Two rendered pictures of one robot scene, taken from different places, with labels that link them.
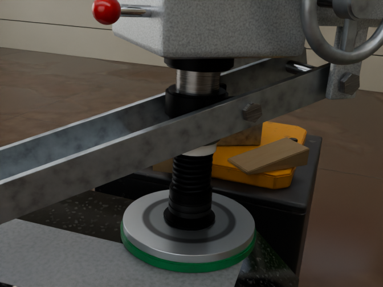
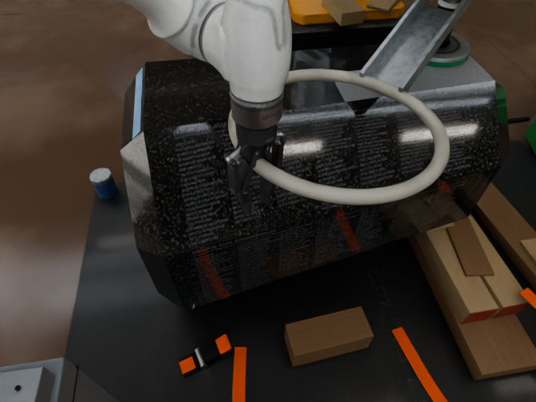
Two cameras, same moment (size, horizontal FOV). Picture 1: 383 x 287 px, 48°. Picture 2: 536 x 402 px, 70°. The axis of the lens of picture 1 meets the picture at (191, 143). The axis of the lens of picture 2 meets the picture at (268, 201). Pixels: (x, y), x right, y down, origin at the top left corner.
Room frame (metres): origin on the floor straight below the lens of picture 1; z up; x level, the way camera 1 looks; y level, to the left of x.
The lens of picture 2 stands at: (-0.20, 1.03, 1.50)
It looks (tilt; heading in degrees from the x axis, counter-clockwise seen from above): 50 degrees down; 333
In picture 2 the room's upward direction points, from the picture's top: straight up
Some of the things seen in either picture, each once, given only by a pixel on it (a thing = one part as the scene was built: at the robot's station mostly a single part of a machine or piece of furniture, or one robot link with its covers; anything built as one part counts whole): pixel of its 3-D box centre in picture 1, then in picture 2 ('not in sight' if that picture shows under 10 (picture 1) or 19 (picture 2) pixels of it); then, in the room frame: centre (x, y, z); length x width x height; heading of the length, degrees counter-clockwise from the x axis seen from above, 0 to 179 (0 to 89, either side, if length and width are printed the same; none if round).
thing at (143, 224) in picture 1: (188, 220); (435, 43); (0.62, 0.00, 0.87); 0.21 x 0.21 x 0.01
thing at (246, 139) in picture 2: not in sight; (256, 138); (0.30, 0.80, 1.03); 0.08 x 0.07 x 0.09; 100
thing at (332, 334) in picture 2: not in sight; (327, 336); (0.18, 0.59, 0.07); 0.30 x 0.12 x 0.12; 77
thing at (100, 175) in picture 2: not in sight; (104, 183); (1.34, 1.17, 0.08); 0.10 x 0.10 x 0.13
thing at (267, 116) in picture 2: not in sight; (257, 104); (0.30, 0.80, 1.10); 0.09 x 0.09 x 0.06
